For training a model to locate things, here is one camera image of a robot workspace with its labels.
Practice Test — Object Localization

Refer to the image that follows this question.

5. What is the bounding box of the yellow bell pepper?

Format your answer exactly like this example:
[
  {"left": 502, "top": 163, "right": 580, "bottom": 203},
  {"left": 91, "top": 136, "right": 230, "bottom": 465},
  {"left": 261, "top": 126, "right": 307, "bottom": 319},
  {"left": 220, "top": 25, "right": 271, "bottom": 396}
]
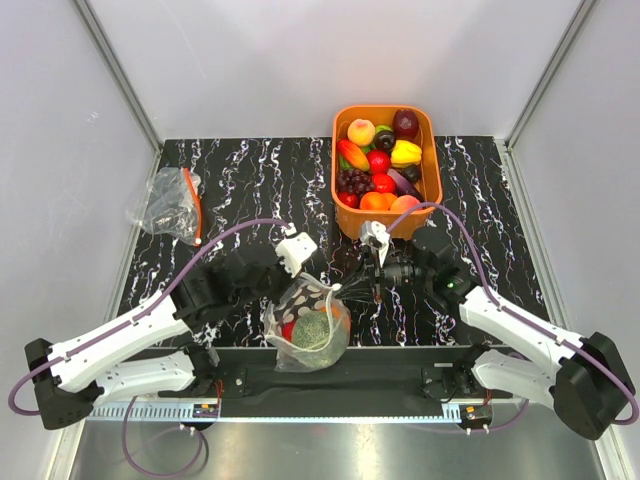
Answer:
[{"left": 391, "top": 140, "right": 423, "bottom": 169}]

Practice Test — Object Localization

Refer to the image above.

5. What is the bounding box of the green netted melon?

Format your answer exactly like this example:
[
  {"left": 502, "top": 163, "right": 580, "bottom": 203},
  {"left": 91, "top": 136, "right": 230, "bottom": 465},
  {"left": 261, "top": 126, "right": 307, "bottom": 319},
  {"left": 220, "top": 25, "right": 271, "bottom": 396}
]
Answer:
[{"left": 291, "top": 311, "right": 350, "bottom": 370}]

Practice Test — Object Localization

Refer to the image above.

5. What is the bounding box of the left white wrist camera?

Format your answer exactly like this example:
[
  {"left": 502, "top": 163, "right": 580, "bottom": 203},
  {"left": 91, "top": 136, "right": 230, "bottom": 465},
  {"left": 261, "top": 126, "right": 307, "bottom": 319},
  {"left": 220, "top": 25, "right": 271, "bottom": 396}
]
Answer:
[{"left": 275, "top": 232, "right": 318, "bottom": 278}]

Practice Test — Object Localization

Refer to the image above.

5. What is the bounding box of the red tomato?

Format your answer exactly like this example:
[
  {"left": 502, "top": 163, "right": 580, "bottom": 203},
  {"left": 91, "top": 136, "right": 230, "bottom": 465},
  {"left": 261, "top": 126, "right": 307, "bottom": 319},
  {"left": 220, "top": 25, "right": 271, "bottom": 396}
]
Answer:
[{"left": 371, "top": 173, "right": 396, "bottom": 194}]

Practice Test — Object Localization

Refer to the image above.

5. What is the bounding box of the yellow red peach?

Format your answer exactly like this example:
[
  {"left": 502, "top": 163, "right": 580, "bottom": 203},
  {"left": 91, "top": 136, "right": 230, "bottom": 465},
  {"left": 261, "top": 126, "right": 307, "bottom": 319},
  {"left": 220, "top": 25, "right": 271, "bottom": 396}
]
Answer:
[{"left": 347, "top": 119, "right": 376, "bottom": 147}]

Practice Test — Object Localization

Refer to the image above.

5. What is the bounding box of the polka dot zip bag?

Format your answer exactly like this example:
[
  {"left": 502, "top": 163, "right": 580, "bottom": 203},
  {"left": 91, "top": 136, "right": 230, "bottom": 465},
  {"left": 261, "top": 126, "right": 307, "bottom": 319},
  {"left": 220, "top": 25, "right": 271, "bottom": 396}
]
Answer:
[{"left": 262, "top": 273, "right": 351, "bottom": 373}]

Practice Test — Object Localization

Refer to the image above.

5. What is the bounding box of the small red cherry fruit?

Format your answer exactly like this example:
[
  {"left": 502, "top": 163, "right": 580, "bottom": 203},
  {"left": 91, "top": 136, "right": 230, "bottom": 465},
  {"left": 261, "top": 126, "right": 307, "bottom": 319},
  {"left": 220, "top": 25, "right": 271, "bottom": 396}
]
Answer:
[{"left": 338, "top": 192, "right": 360, "bottom": 209}]

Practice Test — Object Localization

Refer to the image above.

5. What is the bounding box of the small red round fruit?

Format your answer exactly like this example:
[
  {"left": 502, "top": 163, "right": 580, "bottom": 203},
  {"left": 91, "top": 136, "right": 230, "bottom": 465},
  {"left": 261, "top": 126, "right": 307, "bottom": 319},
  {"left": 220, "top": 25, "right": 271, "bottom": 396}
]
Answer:
[{"left": 366, "top": 150, "right": 391, "bottom": 175}]

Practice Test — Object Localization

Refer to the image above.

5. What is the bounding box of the white slotted cable duct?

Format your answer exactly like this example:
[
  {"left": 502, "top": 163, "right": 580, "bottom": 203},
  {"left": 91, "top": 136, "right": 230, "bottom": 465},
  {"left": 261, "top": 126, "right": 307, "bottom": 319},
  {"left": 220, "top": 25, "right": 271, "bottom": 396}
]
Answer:
[{"left": 88, "top": 401, "right": 220, "bottom": 423}]

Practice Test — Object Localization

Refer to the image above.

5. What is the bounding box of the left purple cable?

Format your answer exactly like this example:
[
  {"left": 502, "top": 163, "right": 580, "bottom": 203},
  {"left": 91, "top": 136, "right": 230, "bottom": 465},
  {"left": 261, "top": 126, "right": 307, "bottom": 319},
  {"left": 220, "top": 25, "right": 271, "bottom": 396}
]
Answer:
[{"left": 8, "top": 218, "right": 296, "bottom": 417}]

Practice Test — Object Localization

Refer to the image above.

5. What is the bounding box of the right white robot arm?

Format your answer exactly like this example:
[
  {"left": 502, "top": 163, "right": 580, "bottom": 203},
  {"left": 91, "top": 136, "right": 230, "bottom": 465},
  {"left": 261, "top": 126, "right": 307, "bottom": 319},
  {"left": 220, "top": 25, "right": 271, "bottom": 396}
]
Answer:
[{"left": 344, "top": 221, "right": 635, "bottom": 440}]

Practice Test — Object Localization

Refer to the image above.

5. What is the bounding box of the purple grape bunch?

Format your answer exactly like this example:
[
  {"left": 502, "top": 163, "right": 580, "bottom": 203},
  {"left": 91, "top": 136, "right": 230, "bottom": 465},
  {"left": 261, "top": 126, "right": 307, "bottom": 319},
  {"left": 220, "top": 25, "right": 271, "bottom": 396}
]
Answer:
[{"left": 336, "top": 169, "right": 375, "bottom": 197}]

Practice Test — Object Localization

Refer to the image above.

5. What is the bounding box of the dark purple plum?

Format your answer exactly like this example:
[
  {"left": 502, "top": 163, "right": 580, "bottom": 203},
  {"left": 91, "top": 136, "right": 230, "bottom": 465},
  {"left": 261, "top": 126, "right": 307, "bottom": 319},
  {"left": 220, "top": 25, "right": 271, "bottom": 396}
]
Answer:
[{"left": 373, "top": 129, "right": 396, "bottom": 153}]

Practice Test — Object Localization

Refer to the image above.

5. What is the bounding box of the crumpled orange zip bag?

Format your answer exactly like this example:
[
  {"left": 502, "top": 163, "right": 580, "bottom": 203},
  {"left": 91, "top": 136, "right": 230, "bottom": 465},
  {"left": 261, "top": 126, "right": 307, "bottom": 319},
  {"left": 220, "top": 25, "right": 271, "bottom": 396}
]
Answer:
[{"left": 126, "top": 167, "right": 204, "bottom": 247}]

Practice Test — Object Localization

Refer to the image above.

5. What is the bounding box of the purple cable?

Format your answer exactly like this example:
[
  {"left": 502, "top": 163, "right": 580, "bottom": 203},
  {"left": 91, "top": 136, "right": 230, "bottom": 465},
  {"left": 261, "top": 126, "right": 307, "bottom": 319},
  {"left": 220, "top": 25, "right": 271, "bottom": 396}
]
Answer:
[
  {"left": 387, "top": 201, "right": 639, "bottom": 426},
  {"left": 8, "top": 218, "right": 296, "bottom": 417}
]

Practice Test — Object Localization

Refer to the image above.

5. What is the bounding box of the red yellow mango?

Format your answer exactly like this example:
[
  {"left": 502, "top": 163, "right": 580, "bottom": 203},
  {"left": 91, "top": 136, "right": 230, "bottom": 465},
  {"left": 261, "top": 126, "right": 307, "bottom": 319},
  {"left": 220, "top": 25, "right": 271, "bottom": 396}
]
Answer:
[{"left": 336, "top": 139, "right": 370, "bottom": 172}]

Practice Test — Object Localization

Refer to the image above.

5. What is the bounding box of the purple eggplant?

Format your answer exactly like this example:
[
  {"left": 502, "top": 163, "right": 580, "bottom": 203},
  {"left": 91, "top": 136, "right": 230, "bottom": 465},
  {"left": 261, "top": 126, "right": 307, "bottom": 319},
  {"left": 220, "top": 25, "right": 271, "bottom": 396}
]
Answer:
[{"left": 387, "top": 169, "right": 425, "bottom": 202}]

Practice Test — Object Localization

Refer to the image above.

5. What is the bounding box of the orange bell pepper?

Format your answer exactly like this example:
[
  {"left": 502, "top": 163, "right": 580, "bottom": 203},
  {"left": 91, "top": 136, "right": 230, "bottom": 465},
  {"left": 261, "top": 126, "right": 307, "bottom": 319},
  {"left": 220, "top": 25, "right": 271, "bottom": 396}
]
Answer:
[{"left": 319, "top": 305, "right": 351, "bottom": 330}]

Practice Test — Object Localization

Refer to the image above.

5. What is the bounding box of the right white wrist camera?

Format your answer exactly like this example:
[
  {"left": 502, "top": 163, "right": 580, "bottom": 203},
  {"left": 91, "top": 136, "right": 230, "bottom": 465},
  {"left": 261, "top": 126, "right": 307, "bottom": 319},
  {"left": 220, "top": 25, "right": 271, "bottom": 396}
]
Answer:
[{"left": 360, "top": 220, "right": 391, "bottom": 268}]

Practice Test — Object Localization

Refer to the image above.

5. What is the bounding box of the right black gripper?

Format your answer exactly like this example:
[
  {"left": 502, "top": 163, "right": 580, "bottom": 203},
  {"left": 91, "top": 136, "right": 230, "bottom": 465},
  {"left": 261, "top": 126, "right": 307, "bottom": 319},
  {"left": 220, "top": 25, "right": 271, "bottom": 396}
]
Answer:
[{"left": 335, "top": 245, "right": 432, "bottom": 305}]

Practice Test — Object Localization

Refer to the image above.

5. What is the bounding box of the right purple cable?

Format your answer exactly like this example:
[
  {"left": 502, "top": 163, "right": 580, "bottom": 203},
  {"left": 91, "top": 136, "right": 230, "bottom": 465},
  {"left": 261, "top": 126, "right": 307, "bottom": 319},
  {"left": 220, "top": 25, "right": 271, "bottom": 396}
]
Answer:
[{"left": 387, "top": 201, "right": 639, "bottom": 426}]

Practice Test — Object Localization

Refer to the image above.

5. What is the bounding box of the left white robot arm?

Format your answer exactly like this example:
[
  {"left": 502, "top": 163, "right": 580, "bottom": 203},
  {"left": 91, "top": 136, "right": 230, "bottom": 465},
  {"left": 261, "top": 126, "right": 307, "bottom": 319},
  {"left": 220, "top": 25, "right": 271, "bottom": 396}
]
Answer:
[{"left": 25, "top": 247, "right": 306, "bottom": 430}]

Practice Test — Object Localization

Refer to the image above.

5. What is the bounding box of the orange tangerine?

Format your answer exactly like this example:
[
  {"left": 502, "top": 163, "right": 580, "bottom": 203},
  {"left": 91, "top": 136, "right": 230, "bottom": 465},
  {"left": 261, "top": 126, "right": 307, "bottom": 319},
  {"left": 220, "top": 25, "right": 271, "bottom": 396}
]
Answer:
[{"left": 359, "top": 191, "right": 397, "bottom": 211}]

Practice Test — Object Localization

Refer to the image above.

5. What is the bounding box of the pink orange peach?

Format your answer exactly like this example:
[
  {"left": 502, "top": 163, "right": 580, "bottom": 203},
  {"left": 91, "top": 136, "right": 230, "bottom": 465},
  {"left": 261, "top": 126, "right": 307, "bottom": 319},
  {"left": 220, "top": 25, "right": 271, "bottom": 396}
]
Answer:
[{"left": 389, "top": 195, "right": 420, "bottom": 214}]

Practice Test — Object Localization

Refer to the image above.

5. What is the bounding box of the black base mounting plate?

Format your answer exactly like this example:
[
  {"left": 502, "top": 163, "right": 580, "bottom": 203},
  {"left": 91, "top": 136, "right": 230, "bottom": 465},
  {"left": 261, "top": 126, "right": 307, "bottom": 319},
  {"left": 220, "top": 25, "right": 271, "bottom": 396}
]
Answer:
[{"left": 176, "top": 346, "right": 484, "bottom": 423}]

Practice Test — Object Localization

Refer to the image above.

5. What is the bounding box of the red pomegranate fruit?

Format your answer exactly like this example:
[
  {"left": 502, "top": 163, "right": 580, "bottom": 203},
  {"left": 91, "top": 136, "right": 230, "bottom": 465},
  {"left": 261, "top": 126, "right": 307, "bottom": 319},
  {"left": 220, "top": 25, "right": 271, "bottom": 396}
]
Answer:
[{"left": 281, "top": 322, "right": 295, "bottom": 342}]

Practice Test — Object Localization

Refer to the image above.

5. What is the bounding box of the dark red apple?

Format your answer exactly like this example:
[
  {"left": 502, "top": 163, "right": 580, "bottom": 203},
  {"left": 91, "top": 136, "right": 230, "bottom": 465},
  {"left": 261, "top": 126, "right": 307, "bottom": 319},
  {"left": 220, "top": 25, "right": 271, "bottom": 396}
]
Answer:
[{"left": 392, "top": 109, "right": 420, "bottom": 141}]

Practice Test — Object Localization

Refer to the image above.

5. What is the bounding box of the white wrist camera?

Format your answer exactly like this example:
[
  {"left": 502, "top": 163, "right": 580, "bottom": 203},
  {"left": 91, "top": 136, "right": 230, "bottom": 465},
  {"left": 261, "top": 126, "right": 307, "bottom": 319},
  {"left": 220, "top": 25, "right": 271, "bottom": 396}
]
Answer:
[
  {"left": 360, "top": 220, "right": 391, "bottom": 268},
  {"left": 275, "top": 232, "right": 318, "bottom": 278}
]

